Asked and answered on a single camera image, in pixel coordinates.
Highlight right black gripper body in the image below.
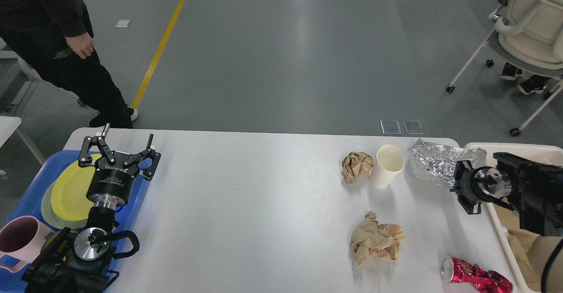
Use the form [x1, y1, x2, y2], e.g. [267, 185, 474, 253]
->
[457, 166, 513, 204]

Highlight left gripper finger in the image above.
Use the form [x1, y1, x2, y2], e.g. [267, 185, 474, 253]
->
[123, 135, 161, 183]
[78, 124, 116, 169]

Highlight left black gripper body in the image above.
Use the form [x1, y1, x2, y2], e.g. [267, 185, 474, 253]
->
[86, 165, 139, 207]

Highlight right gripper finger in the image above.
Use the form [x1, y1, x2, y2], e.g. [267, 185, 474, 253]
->
[452, 160, 473, 187]
[449, 187, 483, 215]

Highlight yellow plate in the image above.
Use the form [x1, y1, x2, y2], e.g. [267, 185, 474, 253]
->
[51, 161, 95, 221]

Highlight crushed red can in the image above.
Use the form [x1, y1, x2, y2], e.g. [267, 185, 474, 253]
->
[441, 256, 513, 293]

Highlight brown paper bag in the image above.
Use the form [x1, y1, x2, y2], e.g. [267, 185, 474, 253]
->
[490, 205, 562, 293]

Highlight pink mug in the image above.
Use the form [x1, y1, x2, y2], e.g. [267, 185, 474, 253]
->
[0, 216, 55, 273]

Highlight large brown paper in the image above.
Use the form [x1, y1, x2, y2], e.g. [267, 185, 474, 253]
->
[350, 211, 405, 266]

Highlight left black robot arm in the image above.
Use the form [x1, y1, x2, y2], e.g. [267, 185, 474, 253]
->
[22, 123, 161, 293]

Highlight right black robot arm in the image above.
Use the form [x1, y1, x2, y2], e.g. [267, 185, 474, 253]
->
[452, 152, 563, 237]

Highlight beige plastic bin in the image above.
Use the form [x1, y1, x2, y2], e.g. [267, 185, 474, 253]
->
[465, 142, 563, 293]

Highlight light green plate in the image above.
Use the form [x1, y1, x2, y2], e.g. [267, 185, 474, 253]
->
[40, 183, 93, 230]

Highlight right clear floor plate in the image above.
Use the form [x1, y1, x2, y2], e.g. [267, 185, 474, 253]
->
[402, 119, 425, 135]

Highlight clear floor plate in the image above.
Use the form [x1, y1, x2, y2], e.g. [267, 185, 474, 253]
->
[380, 119, 402, 136]
[402, 119, 425, 135]

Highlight blue plastic tray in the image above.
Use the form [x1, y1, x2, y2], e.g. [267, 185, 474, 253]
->
[0, 150, 150, 293]

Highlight white paper cup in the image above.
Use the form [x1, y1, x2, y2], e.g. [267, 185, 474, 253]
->
[369, 144, 406, 189]

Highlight left clear floor plate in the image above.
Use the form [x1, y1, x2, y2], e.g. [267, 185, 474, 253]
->
[380, 119, 402, 136]

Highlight white side table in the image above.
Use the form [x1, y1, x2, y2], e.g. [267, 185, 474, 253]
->
[0, 115, 46, 165]

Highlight small crumpled brown paper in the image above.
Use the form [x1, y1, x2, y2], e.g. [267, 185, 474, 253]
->
[341, 151, 374, 183]

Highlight white office chair left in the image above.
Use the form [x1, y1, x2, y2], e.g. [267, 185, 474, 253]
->
[1, 39, 45, 116]

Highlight seated person in pink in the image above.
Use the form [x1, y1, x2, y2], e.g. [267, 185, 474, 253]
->
[494, 0, 562, 95]

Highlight person in dark clothes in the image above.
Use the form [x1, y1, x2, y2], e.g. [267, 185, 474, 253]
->
[0, 0, 138, 128]

